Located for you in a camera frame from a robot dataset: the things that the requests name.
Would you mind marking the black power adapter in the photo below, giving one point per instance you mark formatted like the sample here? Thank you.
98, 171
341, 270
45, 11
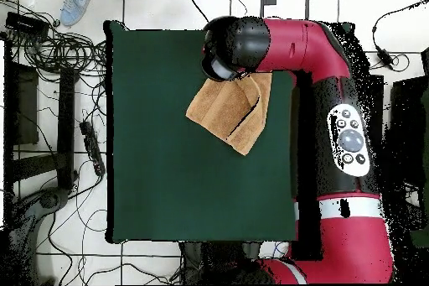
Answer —
384, 58

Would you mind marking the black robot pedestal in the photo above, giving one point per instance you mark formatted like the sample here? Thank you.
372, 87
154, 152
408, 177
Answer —
214, 259

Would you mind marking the black power strip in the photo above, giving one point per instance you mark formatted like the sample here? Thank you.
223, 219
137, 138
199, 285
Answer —
93, 150

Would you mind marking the grey stand base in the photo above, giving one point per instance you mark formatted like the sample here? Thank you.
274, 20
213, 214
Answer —
50, 198

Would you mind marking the tan terry towel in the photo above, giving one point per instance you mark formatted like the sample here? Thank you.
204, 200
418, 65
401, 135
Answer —
221, 111

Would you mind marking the light blue shoe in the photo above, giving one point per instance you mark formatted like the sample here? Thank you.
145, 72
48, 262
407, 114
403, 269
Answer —
76, 6

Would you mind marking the black rectangular box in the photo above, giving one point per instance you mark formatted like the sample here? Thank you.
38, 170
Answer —
26, 24

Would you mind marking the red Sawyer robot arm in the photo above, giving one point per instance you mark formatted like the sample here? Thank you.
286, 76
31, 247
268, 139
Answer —
301, 44

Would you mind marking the dark green fabric bundle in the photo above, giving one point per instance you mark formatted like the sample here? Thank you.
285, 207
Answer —
420, 238

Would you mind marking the dark green table cloth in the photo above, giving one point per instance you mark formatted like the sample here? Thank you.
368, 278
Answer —
167, 182

